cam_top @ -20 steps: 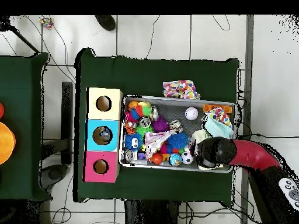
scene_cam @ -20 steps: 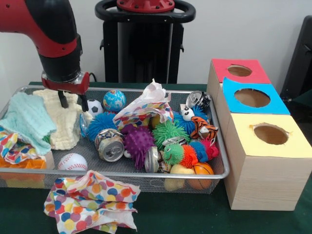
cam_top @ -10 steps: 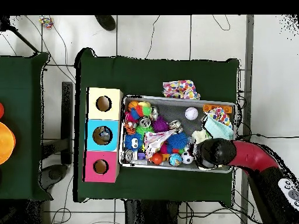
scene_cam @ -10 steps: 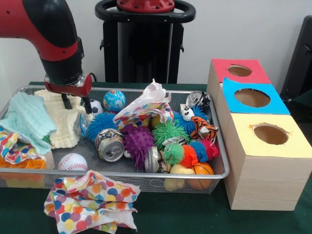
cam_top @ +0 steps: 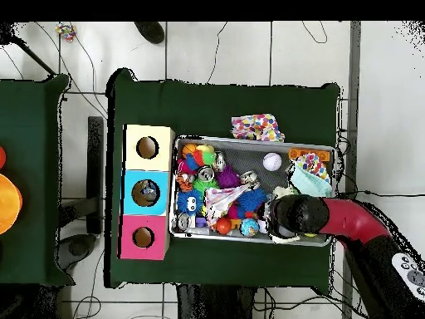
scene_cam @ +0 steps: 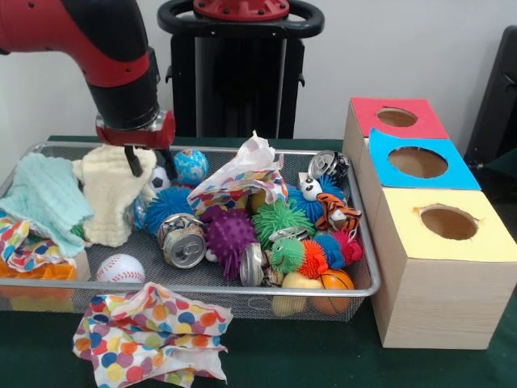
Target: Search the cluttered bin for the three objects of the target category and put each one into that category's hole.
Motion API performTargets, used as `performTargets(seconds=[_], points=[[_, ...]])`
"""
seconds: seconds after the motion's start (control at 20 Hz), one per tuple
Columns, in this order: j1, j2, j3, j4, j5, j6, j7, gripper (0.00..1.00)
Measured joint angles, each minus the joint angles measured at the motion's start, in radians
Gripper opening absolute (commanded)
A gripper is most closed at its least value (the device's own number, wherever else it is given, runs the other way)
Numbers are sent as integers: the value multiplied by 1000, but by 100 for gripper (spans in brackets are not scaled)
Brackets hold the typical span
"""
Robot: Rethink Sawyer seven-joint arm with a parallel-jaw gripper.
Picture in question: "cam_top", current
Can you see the polka dot cloth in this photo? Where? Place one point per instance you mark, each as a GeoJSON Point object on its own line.
{"type": "Point", "coordinates": [257, 127]}
{"type": "Point", "coordinates": [222, 198]}
{"type": "Point", "coordinates": [312, 163]}

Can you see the blue spiky ball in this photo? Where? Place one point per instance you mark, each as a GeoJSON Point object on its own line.
{"type": "Point", "coordinates": [252, 199]}
{"type": "Point", "coordinates": [188, 201]}

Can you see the clear plastic bottle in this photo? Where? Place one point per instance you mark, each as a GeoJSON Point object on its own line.
{"type": "Point", "coordinates": [147, 193]}

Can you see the white knitted cloth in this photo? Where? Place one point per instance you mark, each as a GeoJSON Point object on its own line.
{"type": "Point", "coordinates": [281, 193]}

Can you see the mint green knitted cloth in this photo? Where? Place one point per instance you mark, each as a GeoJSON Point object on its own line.
{"type": "Point", "coordinates": [309, 184]}

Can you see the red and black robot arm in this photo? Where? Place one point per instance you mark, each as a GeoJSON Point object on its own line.
{"type": "Point", "coordinates": [352, 222]}

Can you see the wooden box with three holes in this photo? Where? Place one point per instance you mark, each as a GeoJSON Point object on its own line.
{"type": "Point", "coordinates": [163, 156]}

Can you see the purple spiky ball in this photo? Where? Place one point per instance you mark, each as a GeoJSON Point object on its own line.
{"type": "Point", "coordinates": [229, 178]}

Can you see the rainbow spiky caterpillar toy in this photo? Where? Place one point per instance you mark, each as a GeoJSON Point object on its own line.
{"type": "Point", "coordinates": [196, 157]}

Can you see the orange striped tiger toy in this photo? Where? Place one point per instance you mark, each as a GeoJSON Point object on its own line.
{"type": "Point", "coordinates": [183, 181]}

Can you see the small red ball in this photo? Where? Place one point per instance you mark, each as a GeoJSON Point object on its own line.
{"type": "Point", "coordinates": [224, 226]}

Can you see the small white baseball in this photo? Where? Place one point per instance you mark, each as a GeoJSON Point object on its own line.
{"type": "Point", "coordinates": [272, 161]}

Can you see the small globe print ball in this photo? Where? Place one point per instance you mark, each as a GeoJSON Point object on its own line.
{"type": "Point", "coordinates": [250, 227]}

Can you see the orange toy building block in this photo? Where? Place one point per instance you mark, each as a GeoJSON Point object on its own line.
{"type": "Point", "coordinates": [295, 153]}

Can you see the person's foot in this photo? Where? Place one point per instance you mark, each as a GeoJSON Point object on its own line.
{"type": "Point", "coordinates": [150, 30]}

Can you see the green cloth side table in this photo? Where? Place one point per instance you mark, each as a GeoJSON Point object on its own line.
{"type": "Point", "coordinates": [33, 133]}

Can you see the orange round object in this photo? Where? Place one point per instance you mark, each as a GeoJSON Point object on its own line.
{"type": "Point", "coordinates": [8, 203]}

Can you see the small colourful floor toy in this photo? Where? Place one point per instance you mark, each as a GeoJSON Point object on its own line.
{"type": "Point", "coordinates": [65, 30]}

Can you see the red round object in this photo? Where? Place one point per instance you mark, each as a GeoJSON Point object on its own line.
{"type": "Point", "coordinates": [2, 157]}

